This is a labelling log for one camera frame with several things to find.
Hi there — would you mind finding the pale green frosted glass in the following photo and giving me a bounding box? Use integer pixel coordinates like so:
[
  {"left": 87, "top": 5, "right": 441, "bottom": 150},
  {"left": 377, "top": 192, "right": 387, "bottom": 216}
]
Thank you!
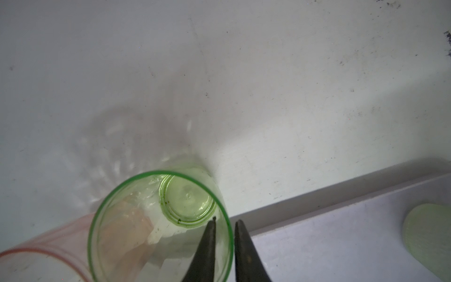
[{"left": 402, "top": 203, "right": 451, "bottom": 282}]

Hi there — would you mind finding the green clear glass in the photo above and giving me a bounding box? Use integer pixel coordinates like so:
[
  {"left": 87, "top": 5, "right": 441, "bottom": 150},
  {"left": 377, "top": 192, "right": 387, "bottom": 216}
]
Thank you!
[{"left": 88, "top": 164, "right": 234, "bottom": 282}]

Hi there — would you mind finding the lilac plastic tray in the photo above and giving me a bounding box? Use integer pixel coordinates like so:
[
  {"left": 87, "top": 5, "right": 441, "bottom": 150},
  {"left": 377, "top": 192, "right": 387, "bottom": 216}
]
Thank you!
[{"left": 245, "top": 173, "right": 451, "bottom": 282}]

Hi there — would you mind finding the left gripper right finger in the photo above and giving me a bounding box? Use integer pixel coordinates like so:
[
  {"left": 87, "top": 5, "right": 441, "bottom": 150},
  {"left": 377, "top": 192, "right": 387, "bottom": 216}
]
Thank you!
[{"left": 234, "top": 220, "right": 271, "bottom": 282}]

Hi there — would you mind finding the pink clear glass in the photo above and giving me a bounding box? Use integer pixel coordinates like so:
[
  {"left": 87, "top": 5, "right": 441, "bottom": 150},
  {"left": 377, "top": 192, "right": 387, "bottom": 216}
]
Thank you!
[{"left": 1, "top": 213, "right": 95, "bottom": 282}]

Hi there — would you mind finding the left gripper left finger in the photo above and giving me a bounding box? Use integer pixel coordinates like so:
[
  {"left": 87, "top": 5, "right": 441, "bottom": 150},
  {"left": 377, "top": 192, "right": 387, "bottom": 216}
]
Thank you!
[{"left": 182, "top": 217, "right": 216, "bottom": 282}]

